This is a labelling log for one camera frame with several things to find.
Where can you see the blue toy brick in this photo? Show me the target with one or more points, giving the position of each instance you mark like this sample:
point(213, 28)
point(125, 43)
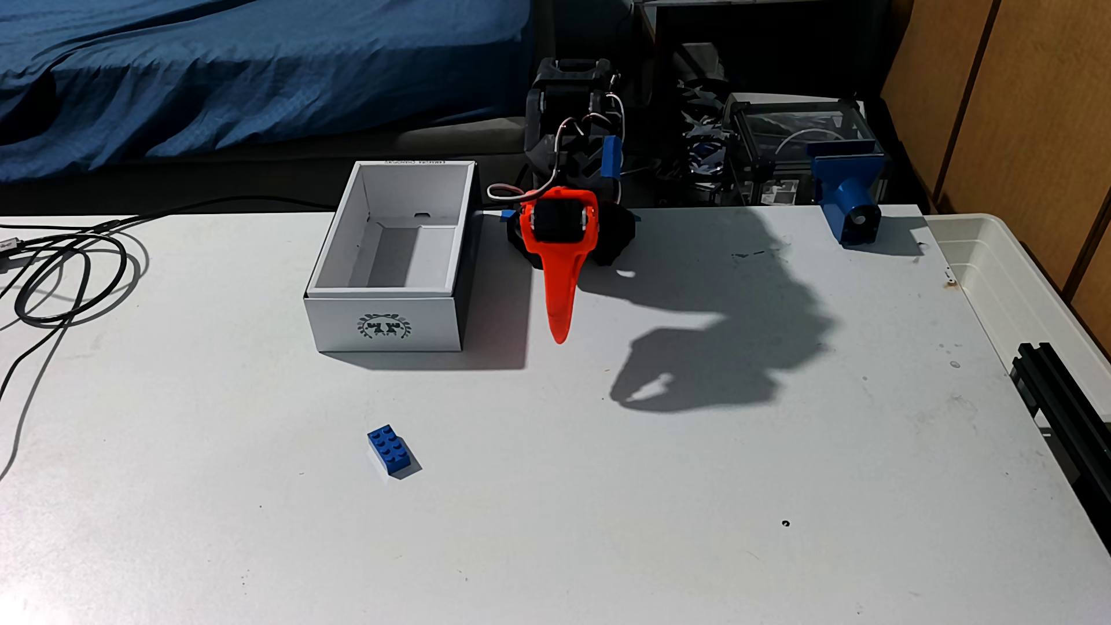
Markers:
point(389, 449)

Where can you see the white cardboard box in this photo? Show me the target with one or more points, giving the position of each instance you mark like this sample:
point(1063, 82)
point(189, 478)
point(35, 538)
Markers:
point(382, 325)

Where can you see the blue bed sheet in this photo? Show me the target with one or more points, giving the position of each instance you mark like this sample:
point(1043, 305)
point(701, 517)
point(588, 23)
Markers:
point(217, 69)

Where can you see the white plastic bin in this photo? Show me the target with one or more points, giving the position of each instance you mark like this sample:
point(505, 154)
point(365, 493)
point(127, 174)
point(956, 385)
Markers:
point(998, 278)

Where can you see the wooden cabinet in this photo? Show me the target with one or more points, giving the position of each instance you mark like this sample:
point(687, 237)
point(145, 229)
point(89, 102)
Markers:
point(1024, 104)

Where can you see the clear black-framed enclosure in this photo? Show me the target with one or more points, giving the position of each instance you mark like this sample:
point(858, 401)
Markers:
point(781, 130)

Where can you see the blue printed clamp mount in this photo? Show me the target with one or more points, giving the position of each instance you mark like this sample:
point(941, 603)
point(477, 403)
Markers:
point(846, 187)

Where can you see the black aluminium rail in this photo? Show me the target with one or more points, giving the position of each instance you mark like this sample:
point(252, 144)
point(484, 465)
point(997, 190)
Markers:
point(1055, 391)

